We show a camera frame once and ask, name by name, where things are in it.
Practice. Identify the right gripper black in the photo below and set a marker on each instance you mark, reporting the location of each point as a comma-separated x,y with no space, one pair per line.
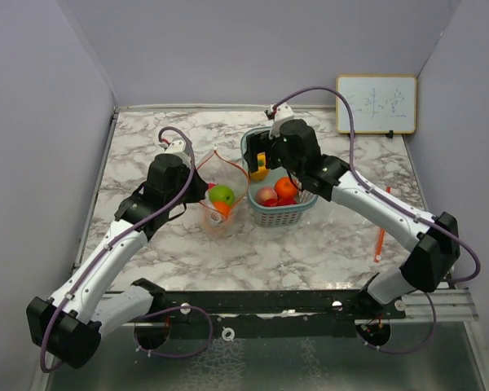
257,142

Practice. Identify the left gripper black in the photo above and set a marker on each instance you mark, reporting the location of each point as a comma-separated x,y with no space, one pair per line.
200,187

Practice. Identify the green toy apple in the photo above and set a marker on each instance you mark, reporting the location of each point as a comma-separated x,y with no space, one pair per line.
221,193

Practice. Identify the orange toy persimmon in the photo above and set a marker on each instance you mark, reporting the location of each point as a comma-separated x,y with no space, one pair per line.
222,207

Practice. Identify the clear zip bag orange zipper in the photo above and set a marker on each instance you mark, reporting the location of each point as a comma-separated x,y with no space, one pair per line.
228,184

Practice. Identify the yellow toy bell pepper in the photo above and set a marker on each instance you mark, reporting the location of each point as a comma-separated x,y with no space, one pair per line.
261,173

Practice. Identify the red toy apple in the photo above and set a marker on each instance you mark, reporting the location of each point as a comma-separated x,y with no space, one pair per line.
215,218

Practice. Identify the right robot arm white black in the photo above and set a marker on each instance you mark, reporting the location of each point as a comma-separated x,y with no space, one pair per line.
430,240

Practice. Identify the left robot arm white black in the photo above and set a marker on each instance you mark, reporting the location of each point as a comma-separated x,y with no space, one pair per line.
72,322

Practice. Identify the pink toy peach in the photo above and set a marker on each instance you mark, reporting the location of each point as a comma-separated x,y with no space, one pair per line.
264,194

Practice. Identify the orange toy tangerine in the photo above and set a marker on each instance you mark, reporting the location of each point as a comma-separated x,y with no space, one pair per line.
285,189

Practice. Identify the red toy pepper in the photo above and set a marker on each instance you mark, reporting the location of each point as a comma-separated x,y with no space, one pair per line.
271,203

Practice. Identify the blue white plastic basket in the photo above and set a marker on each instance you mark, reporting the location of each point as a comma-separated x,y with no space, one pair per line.
278,215

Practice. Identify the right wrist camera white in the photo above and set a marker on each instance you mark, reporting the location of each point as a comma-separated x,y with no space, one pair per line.
278,116

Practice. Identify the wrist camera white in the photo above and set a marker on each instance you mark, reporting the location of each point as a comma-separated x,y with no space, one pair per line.
278,116
177,146

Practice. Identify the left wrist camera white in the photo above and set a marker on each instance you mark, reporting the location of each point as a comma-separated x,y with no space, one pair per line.
177,146

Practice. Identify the black mounting rail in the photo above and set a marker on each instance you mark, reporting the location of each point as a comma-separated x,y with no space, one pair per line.
186,315

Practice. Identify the small whiteboard wooden frame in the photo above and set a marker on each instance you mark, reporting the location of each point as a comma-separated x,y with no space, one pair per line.
380,104

